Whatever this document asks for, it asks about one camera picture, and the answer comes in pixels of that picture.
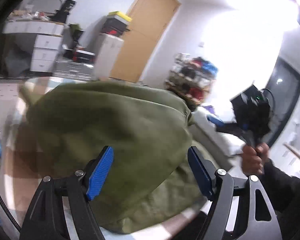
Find white tall suitcase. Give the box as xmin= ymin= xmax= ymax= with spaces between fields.
xmin=92 ymin=33 xmax=124 ymax=80

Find black red box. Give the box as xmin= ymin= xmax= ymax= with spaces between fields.
xmin=62 ymin=44 xmax=95 ymax=64

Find white drawer desk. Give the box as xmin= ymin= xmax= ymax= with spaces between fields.
xmin=3 ymin=20 xmax=64 ymax=73

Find stacked shoe boxes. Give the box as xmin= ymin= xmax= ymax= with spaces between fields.
xmin=101 ymin=11 xmax=132 ymax=37

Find black hat box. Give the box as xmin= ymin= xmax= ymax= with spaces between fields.
xmin=50 ymin=0 xmax=76 ymax=23

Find green yellow varsity jacket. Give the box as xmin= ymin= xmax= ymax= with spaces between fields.
xmin=20 ymin=81 xmax=209 ymax=234

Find silver aluminium suitcase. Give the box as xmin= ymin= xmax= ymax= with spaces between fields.
xmin=53 ymin=57 xmax=94 ymax=81

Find person's right hand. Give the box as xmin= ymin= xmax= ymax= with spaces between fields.
xmin=241 ymin=142 xmax=269 ymax=176

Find checkered bed sheet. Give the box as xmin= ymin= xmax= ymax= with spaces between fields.
xmin=0 ymin=77 xmax=211 ymax=239

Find wooden shoe rack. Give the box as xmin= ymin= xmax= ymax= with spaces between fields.
xmin=165 ymin=53 xmax=218 ymax=108

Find wooden door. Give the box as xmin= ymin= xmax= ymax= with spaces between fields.
xmin=110 ymin=0 xmax=180 ymax=82

